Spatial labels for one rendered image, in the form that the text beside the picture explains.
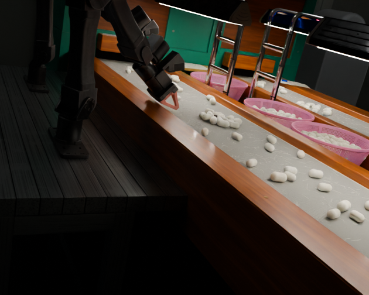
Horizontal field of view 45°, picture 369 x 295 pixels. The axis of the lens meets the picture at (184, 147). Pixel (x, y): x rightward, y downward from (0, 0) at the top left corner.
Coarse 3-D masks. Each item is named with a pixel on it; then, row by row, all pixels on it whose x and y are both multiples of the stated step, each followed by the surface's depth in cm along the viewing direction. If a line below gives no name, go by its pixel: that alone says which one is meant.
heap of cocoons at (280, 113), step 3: (258, 108) 173; (261, 108) 176; (264, 108) 176; (270, 108) 178; (267, 111) 171; (270, 111) 171; (273, 111) 172; (276, 111) 175; (279, 111) 176; (282, 111) 177; (276, 114) 173; (279, 114) 172; (282, 114) 173; (285, 114) 173; (288, 114) 173; (294, 114) 175; (273, 117) 162; (288, 117) 173; (291, 117) 169; (294, 117) 172; (279, 120) 162; (285, 120) 165; (282, 123) 158; (291, 129) 158
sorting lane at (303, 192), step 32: (128, 64) 209; (192, 96) 171; (192, 128) 129; (224, 128) 136; (256, 128) 144; (288, 160) 119; (288, 192) 97; (320, 192) 101; (352, 192) 106; (352, 224) 88
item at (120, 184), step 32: (0, 64) 187; (0, 96) 145; (32, 96) 153; (0, 128) 118; (32, 128) 123; (96, 128) 134; (0, 160) 100; (32, 160) 103; (64, 160) 107; (96, 160) 111; (128, 160) 115; (0, 192) 86; (32, 192) 89; (64, 192) 92; (96, 192) 95; (128, 192) 98; (160, 192) 101
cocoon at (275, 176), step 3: (273, 174) 101; (276, 174) 101; (279, 174) 101; (282, 174) 101; (285, 174) 102; (273, 177) 101; (276, 177) 101; (279, 177) 101; (282, 177) 101; (285, 177) 101; (273, 180) 102; (276, 180) 101; (279, 180) 101; (282, 180) 101; (285, 180) 102
